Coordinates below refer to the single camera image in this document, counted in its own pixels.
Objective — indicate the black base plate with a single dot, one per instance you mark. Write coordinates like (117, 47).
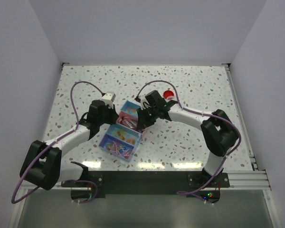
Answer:
(102, 183)

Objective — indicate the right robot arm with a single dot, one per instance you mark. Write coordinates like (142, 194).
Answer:
(219, 133)

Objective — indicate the clear plastic jar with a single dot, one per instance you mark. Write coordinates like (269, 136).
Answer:
(172, 98)

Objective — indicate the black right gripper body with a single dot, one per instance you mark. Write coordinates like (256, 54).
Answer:
(148, 116)

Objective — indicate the purple candy bin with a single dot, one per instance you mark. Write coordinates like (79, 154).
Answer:
(117, 148)

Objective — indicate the red jar lid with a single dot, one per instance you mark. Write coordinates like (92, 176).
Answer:
(168, 94)

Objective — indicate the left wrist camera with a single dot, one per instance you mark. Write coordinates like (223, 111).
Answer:
(108, 99)

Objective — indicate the blue end candy bin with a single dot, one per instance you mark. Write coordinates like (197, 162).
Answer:
(130, 108)

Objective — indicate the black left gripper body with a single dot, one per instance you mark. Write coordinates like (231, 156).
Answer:
(109, 117)

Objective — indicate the pink candy bin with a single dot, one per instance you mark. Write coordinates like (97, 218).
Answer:
(123, 116)

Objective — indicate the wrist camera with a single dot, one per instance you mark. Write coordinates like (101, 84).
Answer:
(143, 102)
(108, 99)

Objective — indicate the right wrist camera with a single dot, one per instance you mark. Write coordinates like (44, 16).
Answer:
(143, 102)

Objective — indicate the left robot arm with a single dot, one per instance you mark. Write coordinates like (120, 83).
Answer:
(43, 163)

